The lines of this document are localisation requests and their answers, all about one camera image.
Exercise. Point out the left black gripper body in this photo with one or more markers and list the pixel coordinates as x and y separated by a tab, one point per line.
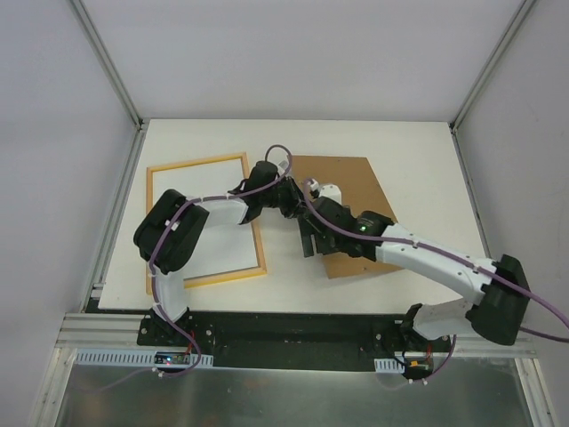
291	198

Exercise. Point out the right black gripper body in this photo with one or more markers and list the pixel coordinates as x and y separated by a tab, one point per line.
314	236

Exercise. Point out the brown backing board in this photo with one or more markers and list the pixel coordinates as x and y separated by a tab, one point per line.
360	191

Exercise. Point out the yellow wooden picture frame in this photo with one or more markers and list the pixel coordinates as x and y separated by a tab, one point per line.
260	249

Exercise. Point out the street photo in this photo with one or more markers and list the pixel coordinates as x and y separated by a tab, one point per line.
213	213

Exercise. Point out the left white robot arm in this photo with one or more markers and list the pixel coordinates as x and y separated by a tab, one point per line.
168	235

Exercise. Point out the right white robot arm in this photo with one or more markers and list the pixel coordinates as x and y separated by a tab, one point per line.
492	294

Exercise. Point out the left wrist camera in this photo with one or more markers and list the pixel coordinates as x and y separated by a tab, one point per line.
283	166

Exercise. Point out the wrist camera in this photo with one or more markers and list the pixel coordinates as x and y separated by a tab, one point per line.
329	190
283	166

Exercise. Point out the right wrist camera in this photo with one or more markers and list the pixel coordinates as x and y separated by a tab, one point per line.
329	190

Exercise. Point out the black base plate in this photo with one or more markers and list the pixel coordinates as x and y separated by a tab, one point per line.
297	341

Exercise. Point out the right white cable duct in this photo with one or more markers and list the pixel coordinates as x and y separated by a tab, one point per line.
389	366

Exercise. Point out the white cable duct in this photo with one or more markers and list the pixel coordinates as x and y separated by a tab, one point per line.
142	358
389	366

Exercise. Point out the aluminium front rail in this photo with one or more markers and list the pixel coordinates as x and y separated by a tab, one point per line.
119	331

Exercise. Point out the left white cable duct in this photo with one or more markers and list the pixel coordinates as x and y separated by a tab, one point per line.
142	358

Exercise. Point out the left aluminium corner post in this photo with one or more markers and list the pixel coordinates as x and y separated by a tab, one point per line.
108	67

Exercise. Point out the aluminium corner post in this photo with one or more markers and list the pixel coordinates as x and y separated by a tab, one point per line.
506	39
108	67

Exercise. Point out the right aluminium corner post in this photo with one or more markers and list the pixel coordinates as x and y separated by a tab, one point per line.
506	39

